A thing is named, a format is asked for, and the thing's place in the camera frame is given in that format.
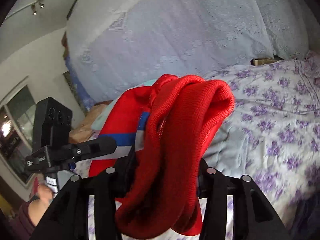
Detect red blue white pants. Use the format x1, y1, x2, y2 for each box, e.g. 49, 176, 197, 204
89, 74, 234, 239

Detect person left hand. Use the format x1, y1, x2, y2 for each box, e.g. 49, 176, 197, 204
34, 178, 54, 203

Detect brown satin pillow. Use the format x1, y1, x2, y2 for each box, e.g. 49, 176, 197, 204
69, 100, 112, 144

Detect blue patterned cloth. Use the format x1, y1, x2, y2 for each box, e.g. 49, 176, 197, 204
63, 55, 95, 115

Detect purple floral bed sheet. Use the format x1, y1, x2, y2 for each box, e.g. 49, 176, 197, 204
75, 52, 320, 240

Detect white lace headboard cover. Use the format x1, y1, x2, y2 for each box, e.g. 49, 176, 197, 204
67, 0, 319, 101

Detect ceiling spot light fixture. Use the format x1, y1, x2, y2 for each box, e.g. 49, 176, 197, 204
4, 0, 44, 21

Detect black camera box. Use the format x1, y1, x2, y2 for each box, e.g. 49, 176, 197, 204
32, 97, 73, 152

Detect window with white frame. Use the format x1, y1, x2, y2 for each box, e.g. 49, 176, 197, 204
1, 76, 36, 189

